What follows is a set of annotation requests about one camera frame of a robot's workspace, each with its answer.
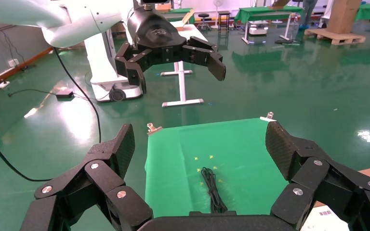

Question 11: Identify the black adapter cord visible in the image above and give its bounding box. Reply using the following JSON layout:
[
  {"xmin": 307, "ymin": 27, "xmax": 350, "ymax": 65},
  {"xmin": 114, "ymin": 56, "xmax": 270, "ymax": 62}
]
[{"xmin": 8, "ymin": 89, "xmax": 58, "ymax": 97}]

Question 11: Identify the green covered white-legged table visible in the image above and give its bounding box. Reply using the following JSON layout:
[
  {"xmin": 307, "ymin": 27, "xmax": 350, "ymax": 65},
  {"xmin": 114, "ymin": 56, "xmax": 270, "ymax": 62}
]
[{"xmin": 234, "ymin": 5, "xmax": 304, "ymax": 45}]

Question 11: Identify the silver binder clip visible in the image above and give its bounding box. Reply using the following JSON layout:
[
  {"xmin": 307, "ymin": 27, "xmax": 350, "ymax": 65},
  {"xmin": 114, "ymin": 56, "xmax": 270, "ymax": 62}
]
[
  {"xmin": 146, "ymin": 122, "xmax": 163, "ymax": 135},
  {"xmin": 260, "ymin": 111, "xmax": 277, "ymax": 122}
]

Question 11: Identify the green table cloth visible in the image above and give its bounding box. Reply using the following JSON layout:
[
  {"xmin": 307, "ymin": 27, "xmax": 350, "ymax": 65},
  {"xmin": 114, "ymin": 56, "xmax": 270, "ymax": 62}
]
[{"xmin": 144, "ymin": 118, "xmax": 290, "ymax": 218}]

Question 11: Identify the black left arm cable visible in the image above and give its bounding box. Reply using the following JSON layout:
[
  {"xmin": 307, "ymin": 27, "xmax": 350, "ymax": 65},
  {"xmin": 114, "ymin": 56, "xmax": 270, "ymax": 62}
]
[{"xmin": 0, "ymin": 47, "xmax": 102, "ymax": 182}]

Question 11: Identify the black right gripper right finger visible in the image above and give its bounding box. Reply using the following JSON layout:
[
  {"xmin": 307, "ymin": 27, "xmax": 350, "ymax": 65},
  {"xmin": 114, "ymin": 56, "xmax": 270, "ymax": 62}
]
[{"xmin": 265, "ymin": 121, "xmax": 370, "ymax": 231}]

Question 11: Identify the black power adapter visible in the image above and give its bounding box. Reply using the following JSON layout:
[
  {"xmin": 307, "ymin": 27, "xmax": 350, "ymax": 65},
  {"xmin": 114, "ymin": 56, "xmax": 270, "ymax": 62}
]
[{"xmin": 55, "ymin": 89, "xmax": 75, "ymax": 100}]

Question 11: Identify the white printed manual sheet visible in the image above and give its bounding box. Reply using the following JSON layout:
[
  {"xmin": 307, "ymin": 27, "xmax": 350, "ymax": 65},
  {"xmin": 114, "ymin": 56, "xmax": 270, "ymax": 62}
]
[{"xmin": 301, "ymin": 204, "xmax": 352, "ymax": 231}]

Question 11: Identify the tall brown cardboard carton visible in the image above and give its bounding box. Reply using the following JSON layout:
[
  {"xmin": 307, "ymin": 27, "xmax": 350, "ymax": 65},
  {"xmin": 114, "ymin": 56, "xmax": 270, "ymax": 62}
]
[{"xmin": 326, "ymin": 0, "xmax": 363, "ymax": 34}]

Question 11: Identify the black data cable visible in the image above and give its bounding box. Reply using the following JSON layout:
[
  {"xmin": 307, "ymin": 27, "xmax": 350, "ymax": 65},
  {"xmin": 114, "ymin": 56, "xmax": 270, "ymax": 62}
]
[{"xmin": 201, "ymin": 167, "xmax": 229, "ymax": 214}]

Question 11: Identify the white low mobile robot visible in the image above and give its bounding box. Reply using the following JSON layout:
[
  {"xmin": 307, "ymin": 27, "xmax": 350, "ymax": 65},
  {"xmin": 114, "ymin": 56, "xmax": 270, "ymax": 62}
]
[{"xmin": 248, "ymin": 20, "xmax": 269, "ymax": 36}]

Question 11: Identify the standing person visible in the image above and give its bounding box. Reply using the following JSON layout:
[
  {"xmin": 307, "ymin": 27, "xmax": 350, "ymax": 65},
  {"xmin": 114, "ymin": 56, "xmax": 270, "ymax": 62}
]
[{"xmin": 298, "ymin": 0, "xmax": 318, "ymax": 31}]

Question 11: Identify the wooden pallet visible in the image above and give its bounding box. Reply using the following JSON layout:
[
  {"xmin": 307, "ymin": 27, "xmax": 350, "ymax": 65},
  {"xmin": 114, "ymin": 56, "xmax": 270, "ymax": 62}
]
[{"xmin": 304, "ymin": 28, "xmax": 367, "ymax": 45}]

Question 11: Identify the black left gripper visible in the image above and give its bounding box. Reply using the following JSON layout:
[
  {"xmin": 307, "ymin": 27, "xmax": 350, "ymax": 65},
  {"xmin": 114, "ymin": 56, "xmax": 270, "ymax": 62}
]
[{"xmin": 114, "ymin": 6, "xmax": 227, "ymax": 95}]

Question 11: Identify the black round stool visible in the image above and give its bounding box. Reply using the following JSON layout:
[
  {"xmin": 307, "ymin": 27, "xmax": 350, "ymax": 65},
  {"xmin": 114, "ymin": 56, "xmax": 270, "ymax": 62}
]
[{"xmin": 198, "ymin": 13, "xmax": 211, "ymax": 31}]

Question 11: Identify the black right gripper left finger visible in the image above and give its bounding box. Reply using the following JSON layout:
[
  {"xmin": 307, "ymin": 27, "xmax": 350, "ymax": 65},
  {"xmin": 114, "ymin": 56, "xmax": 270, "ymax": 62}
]
[{"xmin": 19, "ymin": 123, "xmax": 154, "ymax": 231}]

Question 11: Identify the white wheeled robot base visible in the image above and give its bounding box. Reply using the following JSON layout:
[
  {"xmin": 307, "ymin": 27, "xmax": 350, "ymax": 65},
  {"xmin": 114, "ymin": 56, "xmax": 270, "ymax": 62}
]
[{"xmin": 83, "ymin": 30, "xmax": 143, "ymax": 103}]

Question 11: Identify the white standing fan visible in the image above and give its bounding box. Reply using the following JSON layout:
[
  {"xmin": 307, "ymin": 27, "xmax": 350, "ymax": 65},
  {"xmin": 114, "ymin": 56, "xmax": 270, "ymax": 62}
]
[{"xmin": 212, "ymin": 0, "xmax": 225, "ymax": 29}]

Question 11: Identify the black square side table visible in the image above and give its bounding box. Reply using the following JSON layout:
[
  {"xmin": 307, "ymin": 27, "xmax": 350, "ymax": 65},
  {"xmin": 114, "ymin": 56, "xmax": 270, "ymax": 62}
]
[{"xmin": 217, "ymin": 10, "xmax": 231, "ymax": 32}]

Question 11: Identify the white table with legs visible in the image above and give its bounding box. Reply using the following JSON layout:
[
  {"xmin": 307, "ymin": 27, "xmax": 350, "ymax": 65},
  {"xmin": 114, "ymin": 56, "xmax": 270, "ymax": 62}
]
[{"xmin": 160, "ymin": 19, "xmax": 209, "ymax": 108}]

